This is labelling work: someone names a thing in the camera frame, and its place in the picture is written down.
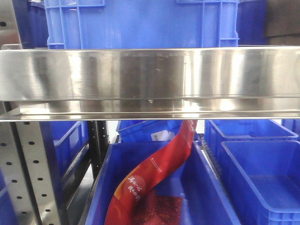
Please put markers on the blue bin right front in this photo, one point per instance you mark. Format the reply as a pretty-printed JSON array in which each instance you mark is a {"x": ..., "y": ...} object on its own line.
[{"x": 263, "y": 181}]

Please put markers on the red printed plastic bag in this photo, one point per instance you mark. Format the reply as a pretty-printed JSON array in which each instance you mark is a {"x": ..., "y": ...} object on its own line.
[{"x": 151, "y": 171}]

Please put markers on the perforated steel rack upright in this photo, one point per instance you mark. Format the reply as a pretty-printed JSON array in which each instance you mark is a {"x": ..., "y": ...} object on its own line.
[{"x": 28, "y": 161}]

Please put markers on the blue bin centre rear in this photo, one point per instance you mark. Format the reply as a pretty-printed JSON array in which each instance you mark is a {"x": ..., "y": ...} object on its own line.
[{"x": 133, "y": 131}]

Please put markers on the blue bin right rear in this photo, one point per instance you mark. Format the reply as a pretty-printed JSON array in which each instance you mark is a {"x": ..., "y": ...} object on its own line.
[{"x": 217, "y": 131}]

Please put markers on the blue bin with red bag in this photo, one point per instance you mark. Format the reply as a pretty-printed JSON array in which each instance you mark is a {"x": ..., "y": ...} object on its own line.
[{"x": 204, "y": 202}]

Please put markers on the large blue crate upper shelf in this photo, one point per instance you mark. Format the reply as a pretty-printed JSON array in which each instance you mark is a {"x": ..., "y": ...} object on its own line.
[{"x": 140, "y": 24}]

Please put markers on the blue bin left lower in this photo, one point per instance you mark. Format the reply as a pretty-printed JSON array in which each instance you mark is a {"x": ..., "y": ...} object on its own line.
[{"x": 69, "y": 137}]

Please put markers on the stainless steel shelf rail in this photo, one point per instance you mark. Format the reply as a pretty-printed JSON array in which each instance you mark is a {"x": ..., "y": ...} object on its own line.
[{"x": 256, "y": 82}]

